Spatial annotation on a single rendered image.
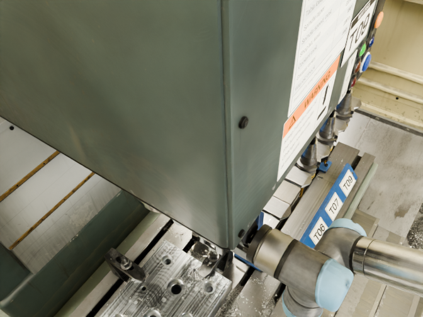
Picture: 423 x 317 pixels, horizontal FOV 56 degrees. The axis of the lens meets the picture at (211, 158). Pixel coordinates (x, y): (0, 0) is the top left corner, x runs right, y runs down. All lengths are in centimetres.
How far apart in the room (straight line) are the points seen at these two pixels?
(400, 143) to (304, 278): 112
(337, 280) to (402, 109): 112
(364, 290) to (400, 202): 40
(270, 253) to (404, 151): 111
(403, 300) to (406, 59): 81
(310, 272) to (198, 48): 46
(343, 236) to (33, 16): 64
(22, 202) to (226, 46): 92
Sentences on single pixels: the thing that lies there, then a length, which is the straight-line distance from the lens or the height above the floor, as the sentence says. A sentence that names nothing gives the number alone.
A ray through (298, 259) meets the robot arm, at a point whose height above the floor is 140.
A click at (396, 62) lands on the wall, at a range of 159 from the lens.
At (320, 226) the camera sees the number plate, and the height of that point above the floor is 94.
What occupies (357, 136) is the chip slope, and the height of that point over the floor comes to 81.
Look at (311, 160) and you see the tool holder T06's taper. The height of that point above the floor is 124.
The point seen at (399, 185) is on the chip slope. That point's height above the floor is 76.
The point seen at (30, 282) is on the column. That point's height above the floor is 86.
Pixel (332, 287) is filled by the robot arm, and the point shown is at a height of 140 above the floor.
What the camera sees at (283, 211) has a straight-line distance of 94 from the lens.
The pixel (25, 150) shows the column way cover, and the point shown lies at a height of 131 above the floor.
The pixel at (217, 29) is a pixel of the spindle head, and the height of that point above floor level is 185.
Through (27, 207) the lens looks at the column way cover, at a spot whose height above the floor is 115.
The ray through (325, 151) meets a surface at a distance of 107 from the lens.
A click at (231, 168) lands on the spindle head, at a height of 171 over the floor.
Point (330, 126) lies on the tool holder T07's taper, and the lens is 106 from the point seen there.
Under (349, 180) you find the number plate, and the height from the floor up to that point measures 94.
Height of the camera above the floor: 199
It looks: 49 degrees down
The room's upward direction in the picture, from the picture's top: 4 degrees counter-clockwise
